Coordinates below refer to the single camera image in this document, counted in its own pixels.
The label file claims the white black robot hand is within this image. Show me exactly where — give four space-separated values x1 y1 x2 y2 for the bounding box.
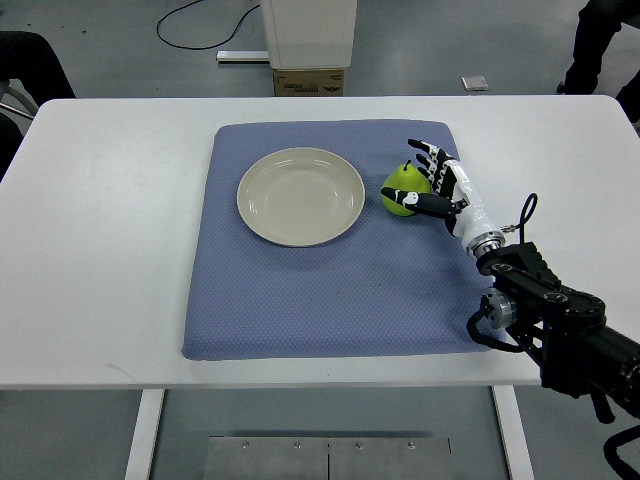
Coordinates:
381 139 506 259

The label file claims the green pear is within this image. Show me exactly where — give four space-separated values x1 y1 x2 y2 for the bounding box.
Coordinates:
381 160 431 217

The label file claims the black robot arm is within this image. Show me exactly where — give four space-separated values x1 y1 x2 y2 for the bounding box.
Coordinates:
466 239 639 424

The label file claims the small grey floor plate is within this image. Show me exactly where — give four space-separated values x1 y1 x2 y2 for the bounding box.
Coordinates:
460 75 490 92

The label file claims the beige round plate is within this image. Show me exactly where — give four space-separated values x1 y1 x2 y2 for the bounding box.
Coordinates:
236 147 366 247

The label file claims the blue textured mat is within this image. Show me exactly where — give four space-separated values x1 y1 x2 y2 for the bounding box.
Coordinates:
182 119 491 361

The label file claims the brown cardboard box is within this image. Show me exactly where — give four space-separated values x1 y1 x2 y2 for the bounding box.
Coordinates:
272 69 345 97

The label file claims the person in dark clothes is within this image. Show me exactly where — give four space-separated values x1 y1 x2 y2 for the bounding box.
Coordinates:
556 0 639 95

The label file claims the white right table leg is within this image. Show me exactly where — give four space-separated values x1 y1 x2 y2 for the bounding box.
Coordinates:
491 385 534 480

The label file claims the white table leg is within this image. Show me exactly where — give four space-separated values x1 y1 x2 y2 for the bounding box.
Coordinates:
124 389 165 480
491 385 534 480

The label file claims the white left table leg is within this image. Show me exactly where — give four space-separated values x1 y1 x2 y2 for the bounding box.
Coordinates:
124 389 165 480

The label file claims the black chair at left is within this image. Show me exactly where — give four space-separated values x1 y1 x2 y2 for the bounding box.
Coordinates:
0 30 77 181

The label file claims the white pedestal column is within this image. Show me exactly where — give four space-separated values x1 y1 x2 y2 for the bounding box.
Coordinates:
260 0 357 70

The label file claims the aluminium rail on floor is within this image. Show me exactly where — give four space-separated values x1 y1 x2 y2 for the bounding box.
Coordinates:
216 50 269 64

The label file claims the black floor cable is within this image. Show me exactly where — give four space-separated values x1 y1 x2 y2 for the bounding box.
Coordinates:
156 0 262 51

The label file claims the metal base plate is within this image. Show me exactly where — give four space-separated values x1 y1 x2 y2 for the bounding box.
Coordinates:
203 437 454 479

